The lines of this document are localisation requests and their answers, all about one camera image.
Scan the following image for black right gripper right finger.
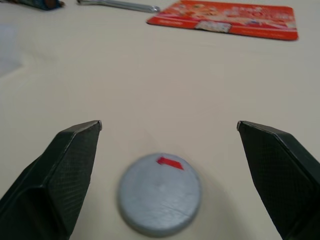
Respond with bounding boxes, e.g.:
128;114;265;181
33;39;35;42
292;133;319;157
236;120;320;240

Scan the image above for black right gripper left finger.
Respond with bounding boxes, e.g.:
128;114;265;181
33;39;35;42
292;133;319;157
0;120;103;240

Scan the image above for silver jar lid red mark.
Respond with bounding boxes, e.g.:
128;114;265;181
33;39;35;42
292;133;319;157
117;152;203;238

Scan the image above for red printed flat package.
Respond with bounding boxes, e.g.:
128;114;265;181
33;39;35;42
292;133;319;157
146;0;300;42

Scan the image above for blue snack wrapper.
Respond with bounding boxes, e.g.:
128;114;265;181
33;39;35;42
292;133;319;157
18;0;66;11

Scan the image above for silver metal tongs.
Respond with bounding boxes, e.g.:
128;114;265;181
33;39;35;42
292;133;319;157
76;0;161;13

